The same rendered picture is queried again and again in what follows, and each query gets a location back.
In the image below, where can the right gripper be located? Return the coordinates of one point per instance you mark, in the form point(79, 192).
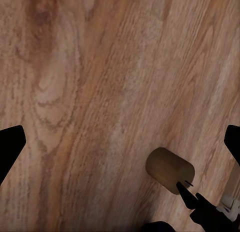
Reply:
point(205, 213)

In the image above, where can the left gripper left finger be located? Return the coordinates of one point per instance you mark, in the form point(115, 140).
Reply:
point(12, 141)

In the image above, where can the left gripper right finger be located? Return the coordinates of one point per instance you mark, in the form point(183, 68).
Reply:
point(232, 141)

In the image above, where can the pillar candle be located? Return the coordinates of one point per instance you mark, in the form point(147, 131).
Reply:
point(168, 169)

